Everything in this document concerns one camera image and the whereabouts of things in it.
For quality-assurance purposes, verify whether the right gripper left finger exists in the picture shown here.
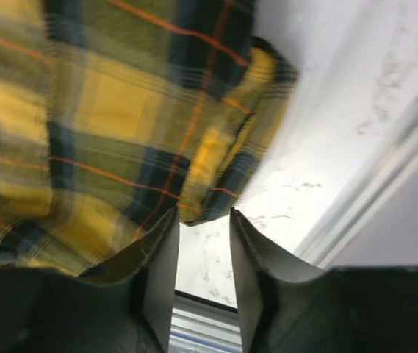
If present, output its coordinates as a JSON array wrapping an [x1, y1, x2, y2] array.
[[0, 208, 179, 352]]

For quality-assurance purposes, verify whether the aluminium frame rail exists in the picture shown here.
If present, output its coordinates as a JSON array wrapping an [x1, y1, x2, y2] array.
[[294, 97, 418, 267]]

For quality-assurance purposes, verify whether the yellow plaid long sleeve shirt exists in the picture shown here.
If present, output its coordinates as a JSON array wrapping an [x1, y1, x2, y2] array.
[[0, 0, 298, 275]]

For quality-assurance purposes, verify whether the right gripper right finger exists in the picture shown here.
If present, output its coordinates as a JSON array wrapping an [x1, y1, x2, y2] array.
[[229, 209, 418, 352]]

